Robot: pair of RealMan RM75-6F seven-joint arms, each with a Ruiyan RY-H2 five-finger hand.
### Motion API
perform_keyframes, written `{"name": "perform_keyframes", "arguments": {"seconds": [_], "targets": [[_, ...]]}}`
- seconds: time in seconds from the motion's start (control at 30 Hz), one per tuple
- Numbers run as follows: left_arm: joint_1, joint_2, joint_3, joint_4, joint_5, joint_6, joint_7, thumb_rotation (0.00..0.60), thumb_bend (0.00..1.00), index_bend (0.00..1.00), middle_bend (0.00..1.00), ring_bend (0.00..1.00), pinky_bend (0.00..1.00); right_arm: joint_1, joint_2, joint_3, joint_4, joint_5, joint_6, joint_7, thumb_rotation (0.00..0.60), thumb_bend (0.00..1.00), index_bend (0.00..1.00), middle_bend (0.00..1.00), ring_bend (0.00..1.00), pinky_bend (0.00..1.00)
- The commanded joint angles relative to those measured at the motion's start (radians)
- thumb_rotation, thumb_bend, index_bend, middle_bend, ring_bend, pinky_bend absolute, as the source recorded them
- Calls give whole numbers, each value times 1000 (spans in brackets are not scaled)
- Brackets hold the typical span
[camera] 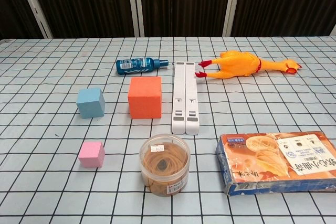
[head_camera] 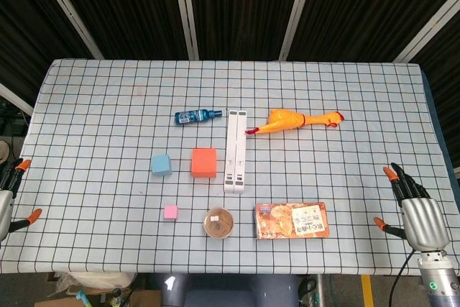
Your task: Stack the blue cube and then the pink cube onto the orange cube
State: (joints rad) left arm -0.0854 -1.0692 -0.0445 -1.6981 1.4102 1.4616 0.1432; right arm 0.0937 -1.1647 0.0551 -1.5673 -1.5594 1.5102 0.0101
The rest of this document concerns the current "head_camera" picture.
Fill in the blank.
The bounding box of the blue spray bottle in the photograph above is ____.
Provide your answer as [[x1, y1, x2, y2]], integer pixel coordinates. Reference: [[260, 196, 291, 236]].
[[175, 108, 224, 126]]

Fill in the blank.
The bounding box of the brown cardboard box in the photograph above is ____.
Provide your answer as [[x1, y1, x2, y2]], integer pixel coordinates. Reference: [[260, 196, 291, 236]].
[[45, 272, 162, 307]]

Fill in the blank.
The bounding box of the white folding stand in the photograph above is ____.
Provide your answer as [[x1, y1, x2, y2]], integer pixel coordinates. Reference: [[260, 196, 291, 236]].
[[223, 109, 249, 194]]

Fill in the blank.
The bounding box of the orange cookie box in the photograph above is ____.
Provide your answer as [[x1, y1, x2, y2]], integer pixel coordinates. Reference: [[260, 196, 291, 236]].
[[254, 201, 329, 240]]

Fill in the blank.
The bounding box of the blue-grey robot torso base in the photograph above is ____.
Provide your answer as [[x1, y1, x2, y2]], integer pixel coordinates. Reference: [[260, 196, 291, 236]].
[[160, 272, 301, 307]]

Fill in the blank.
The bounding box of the white partition post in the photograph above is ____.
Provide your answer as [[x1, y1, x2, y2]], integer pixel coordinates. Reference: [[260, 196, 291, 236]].
[[34, 0, 105, 60], [0, 82, 35, 116], [278, 0, 318, 62], [392, 0, 460, 63], [171, 0, 201, 60]]

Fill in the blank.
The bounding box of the orange foam cube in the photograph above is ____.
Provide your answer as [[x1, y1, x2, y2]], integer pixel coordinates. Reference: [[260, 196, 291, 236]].
[[190, 147, 218, 179]]

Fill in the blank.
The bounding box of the yellow rubber chicken toy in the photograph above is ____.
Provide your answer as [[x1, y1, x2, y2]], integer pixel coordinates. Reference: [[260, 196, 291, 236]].
[[244, 108, 345, 137]]

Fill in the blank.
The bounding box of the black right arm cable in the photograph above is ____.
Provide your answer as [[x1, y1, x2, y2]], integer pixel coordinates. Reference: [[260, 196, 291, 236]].
[[390, 249, 418, 307]]

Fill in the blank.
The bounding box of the white plastic bag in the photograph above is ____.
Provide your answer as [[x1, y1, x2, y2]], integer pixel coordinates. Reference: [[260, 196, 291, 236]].
[[66, 272, 136, 290]]

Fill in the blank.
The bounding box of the clear jar of rubber bands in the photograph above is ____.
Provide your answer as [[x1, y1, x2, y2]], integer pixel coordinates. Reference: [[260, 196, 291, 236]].
[[203, 206, 236, 240]]

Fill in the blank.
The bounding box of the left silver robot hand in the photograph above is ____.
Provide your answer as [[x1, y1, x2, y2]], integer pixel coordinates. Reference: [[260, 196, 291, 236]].
[[0, 157, 43, 249]]

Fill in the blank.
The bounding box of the light blue foam cube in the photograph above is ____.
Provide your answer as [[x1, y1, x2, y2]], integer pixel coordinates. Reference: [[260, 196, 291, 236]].
[[150, 154, 173, 178]]

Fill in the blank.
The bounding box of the checkered light blue tablecloth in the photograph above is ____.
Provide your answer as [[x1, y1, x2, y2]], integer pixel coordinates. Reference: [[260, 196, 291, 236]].
[[0, 58, 460, 275]]

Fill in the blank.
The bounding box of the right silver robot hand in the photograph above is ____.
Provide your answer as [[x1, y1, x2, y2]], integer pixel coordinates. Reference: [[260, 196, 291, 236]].
[[373, 162, 451, 252]]

